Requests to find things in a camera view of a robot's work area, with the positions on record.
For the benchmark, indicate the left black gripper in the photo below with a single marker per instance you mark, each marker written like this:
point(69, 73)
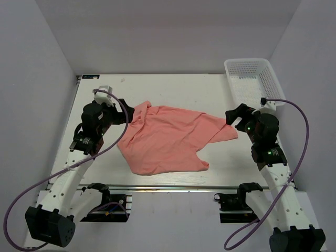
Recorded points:
point(118, 114)

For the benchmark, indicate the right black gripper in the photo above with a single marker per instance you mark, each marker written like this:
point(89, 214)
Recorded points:
point(243, 117)

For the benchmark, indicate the pink t shirt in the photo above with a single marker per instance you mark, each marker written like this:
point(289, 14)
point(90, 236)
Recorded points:
point(164, 139)

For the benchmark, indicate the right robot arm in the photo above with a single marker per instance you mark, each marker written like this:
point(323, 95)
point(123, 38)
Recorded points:
point(290, 228)

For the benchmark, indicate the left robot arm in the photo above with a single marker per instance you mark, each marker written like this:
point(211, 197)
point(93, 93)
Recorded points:
point(54, 220)

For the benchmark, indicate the white plastic basket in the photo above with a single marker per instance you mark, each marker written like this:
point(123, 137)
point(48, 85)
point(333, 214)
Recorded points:
point(251, 79)

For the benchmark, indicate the blue table label sticker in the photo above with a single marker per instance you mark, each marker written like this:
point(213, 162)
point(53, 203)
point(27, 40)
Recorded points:
point(90, 76)

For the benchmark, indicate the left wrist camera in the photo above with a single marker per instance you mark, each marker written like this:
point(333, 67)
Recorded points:
point(101, 97)

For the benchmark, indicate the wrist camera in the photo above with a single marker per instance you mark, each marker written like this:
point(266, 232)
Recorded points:
point(267, 106)
point(101, 97)

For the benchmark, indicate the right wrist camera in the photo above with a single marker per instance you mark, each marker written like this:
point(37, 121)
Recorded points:
point(267, 106)

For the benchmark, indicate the aluminium table edge rail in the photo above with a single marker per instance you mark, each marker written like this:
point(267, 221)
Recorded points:
point(170, 188)

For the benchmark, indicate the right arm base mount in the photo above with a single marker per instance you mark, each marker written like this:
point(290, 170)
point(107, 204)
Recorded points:
point(232, 206)

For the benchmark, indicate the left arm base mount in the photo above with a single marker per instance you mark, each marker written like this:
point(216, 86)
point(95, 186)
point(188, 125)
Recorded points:
point(110, 202)

